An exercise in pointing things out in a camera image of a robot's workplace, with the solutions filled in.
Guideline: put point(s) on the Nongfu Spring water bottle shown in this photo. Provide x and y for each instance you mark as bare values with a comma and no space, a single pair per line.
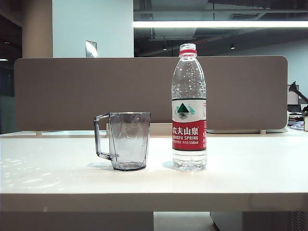
189,134

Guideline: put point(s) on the clear grey faceted mug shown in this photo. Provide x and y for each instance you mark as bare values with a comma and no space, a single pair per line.
130,144

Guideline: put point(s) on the brown fabric desk partition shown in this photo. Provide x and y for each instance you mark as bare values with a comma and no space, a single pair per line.
60,93

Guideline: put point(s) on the white ceiling light strip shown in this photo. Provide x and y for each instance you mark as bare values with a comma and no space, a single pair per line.
216,24

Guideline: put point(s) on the computer monitor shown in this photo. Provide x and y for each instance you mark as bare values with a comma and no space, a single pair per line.
292,97

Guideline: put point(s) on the grey cabinet with vent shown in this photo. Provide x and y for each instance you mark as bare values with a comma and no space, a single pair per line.
252,221

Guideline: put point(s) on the small wooden box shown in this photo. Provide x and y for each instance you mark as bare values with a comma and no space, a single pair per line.
306,123

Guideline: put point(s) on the silver wall plate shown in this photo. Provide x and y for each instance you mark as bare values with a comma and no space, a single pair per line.
91,49

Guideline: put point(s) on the beige partition foot bracket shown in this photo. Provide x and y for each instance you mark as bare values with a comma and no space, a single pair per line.
263,131
38,133

